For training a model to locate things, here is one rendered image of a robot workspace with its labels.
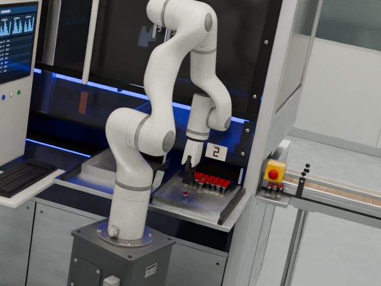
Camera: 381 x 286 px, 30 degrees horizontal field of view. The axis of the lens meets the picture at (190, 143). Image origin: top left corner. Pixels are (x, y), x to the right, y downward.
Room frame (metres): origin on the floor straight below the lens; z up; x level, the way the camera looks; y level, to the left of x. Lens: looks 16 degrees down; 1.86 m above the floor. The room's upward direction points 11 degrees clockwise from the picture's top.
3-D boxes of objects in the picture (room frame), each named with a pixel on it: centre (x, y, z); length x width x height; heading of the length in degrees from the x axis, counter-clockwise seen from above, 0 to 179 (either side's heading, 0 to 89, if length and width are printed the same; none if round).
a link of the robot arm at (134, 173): (2.19, 0.19, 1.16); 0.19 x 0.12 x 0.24; 62
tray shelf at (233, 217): (2.68, 0.09, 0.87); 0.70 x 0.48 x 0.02; 77
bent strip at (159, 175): (2.60, 0.11, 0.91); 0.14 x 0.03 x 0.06; 167
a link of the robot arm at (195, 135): (2.51, -0.02, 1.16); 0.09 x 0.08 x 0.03; 166
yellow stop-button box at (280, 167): (2.76, -0.36, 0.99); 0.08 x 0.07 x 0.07; 167
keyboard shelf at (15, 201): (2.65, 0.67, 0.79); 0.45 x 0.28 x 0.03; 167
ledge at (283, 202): (2.80, -0.39, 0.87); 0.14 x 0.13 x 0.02; 167
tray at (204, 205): (2.60, -0.07, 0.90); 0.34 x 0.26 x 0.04; 166
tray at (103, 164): (2.78, 0.24, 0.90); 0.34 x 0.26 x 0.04; 167
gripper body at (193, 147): (2.51, -0.02, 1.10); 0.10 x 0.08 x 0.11; 166
